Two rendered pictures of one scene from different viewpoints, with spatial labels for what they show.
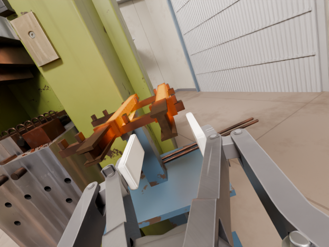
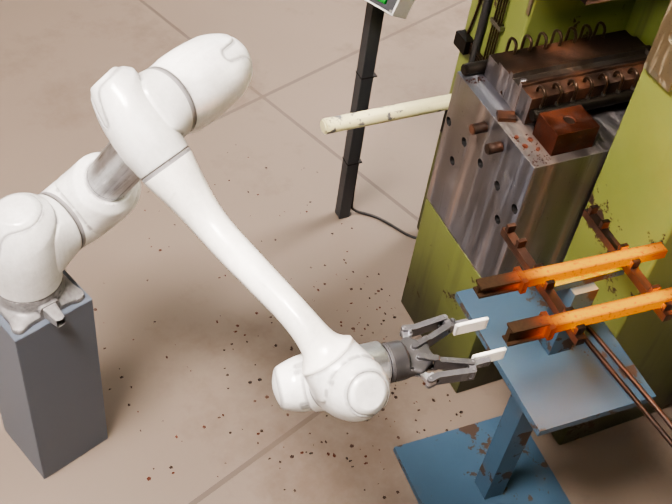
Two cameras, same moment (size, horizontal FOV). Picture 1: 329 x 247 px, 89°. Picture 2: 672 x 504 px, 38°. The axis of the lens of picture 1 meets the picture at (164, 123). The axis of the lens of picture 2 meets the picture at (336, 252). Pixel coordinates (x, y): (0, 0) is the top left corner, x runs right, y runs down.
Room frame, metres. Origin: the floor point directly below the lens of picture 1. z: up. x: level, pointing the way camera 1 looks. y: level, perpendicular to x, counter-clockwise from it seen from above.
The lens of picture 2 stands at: (-0.74, -0.81, 2.38)
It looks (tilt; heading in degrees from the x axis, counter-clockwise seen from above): 47 degrees down; 56
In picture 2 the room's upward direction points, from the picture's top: 9 degrees clockwise
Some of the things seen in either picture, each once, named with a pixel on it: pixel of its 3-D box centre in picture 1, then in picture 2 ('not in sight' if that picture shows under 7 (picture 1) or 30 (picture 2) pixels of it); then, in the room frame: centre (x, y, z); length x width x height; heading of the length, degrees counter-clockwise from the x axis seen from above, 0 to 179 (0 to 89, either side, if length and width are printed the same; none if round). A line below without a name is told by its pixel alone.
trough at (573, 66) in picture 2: not in sight; (587, 66); (0.86, 0.61, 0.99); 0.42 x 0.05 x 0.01; 177
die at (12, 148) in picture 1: (30, 133); (578, 71); (0.86, 0.63, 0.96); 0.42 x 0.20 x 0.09; 177
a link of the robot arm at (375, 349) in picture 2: not in sight; (370, 366); (-0.06, 0.04, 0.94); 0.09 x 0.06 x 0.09; 83
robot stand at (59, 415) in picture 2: not in sight; (44, 369); (-0.53, 0.72, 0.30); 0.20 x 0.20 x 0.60; 16
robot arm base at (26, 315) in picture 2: not in sight; (34, 290); (-0.53, 0.70, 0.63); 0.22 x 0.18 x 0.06; 106
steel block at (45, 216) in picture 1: (71, 169); (563, 163); (0.87, 0.58, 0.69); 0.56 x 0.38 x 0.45; 177
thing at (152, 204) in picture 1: (160, 180); (551, 344); (0.49, 0.09, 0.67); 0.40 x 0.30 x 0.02; 85
